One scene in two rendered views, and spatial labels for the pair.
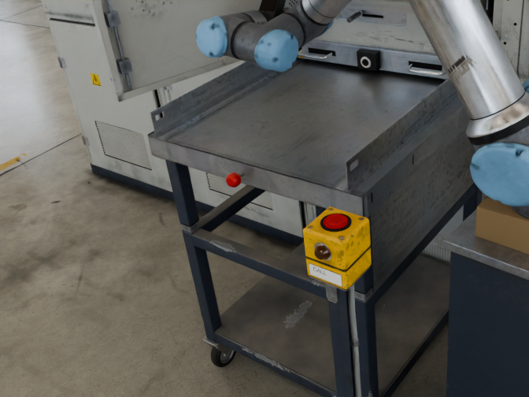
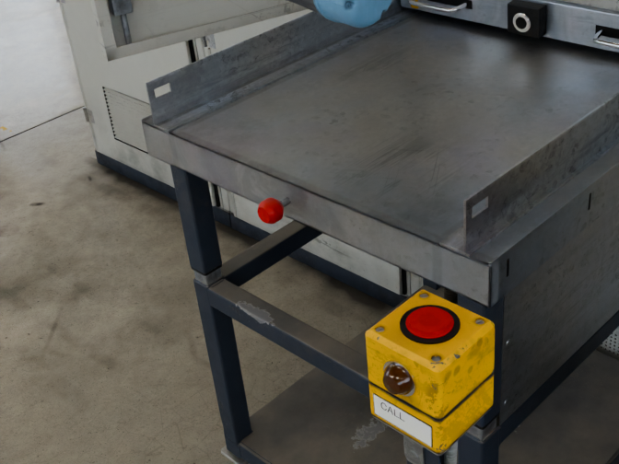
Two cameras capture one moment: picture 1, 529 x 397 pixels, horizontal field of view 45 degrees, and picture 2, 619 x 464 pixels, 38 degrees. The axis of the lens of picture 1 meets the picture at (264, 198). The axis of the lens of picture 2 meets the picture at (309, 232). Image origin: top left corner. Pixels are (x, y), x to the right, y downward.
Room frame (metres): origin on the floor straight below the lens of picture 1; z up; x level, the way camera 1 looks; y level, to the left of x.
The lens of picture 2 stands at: (0.26, -0.06, 1.37)
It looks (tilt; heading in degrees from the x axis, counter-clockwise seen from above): 33 degrees down; 5
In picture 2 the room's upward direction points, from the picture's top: 6 degrees counter-clockwise
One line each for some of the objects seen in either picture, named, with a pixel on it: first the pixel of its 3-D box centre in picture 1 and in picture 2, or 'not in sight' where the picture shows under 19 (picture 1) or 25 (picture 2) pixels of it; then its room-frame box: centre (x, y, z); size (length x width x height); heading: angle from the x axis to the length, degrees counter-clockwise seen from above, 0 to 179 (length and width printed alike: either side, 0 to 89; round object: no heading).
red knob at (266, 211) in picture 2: (236, 178); (275, 207); (1.23, 0.05, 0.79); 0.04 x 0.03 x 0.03; 137
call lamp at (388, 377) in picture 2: (320, 253); (394, 381); (0.81, -0.08, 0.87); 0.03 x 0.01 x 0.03; 47
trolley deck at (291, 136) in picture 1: (327, 113); (449, 104); (1.49, -0.19, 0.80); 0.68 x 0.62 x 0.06; 137
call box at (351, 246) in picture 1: (338, 247); (430, 369); (0.85, -0.11, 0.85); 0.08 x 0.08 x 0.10; 47
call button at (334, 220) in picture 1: (335, 224); (429, 327); (0.85, -0.11, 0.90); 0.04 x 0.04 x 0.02
